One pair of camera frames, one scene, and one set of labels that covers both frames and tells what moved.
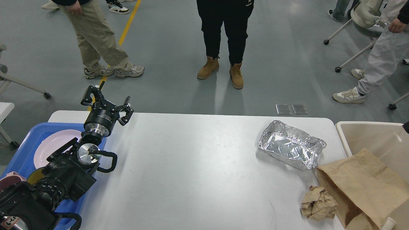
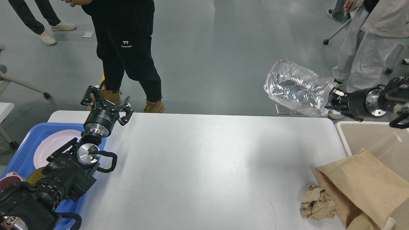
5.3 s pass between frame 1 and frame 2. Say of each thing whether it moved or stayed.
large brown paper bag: stayed
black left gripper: stayed
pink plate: stayed
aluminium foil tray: moved
